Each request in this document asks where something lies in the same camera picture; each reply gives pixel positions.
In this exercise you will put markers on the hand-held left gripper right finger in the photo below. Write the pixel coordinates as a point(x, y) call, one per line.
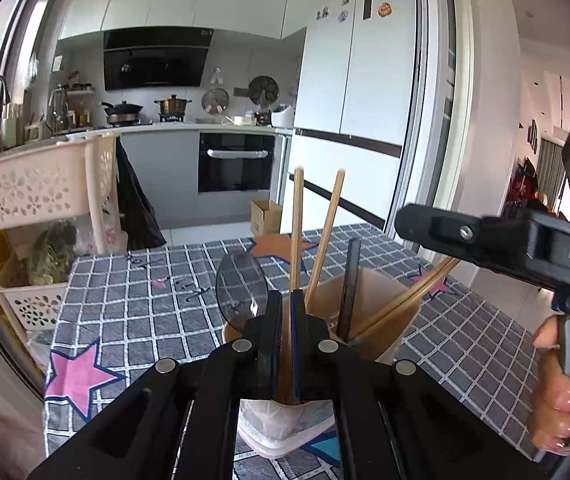
point(296, 340)

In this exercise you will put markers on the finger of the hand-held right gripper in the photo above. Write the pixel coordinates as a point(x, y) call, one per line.
point(445, 232)

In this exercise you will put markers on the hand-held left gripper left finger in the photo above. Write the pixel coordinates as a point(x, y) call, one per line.
point(265, 330)

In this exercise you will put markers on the dark translucent spoon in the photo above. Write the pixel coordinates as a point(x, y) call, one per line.
point(240, 285)

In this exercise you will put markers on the wooden chopstick blue dotted end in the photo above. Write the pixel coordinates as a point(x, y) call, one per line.
point(415, 287)

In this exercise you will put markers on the wooden chopstick yellow patterned end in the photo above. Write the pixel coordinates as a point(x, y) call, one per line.
point(417, 297)

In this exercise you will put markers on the black utensil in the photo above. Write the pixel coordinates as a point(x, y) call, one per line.
point(350, 290)

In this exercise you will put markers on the beige plastic utensil holder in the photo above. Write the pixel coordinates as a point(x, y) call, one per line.
point(380, 290)

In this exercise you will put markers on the person's right hand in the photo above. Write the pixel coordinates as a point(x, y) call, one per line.
point(550, 400)

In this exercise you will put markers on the grey checkered tablecloth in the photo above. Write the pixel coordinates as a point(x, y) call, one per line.
point(165, 320)

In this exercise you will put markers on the cardboard box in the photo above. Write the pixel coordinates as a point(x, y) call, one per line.
point(265, 217)

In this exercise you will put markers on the white refrigerator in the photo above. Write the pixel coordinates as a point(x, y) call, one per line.
point(365, 85)

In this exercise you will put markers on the black built-in oven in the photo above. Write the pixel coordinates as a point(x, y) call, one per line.
point(235, 160)

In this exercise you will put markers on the black plastic bag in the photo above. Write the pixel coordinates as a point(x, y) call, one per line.
point(135, 200)

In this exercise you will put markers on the white rice cooker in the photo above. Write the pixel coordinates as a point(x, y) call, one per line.
point(282, 116)

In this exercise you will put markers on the white kitchen counter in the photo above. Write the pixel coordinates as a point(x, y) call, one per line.
point(175, 128)

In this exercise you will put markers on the bag of green vegetables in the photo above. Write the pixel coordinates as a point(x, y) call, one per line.
point(52, 255)

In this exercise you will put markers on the round orange fridge magnet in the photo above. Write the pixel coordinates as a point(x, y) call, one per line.
point(386, 9)

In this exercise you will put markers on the golden cooking pot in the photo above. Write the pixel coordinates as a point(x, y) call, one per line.
point(172, 106)

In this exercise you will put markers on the black wok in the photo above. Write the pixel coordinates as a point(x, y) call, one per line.
point(122, 110)

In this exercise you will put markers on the beige plastic storage cart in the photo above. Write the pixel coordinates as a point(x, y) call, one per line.
point(30, 185)

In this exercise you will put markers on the black range hood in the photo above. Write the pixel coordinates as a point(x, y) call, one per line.
point(155, 60)

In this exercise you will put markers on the glass kettle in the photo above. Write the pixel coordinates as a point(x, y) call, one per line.
point(60, 110)

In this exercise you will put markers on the white upper kitchen cabinets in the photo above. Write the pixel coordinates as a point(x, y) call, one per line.
point(165, 5)

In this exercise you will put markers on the round wall-hung rack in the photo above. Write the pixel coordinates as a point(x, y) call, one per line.
point(215, 101)
point(264, 89)

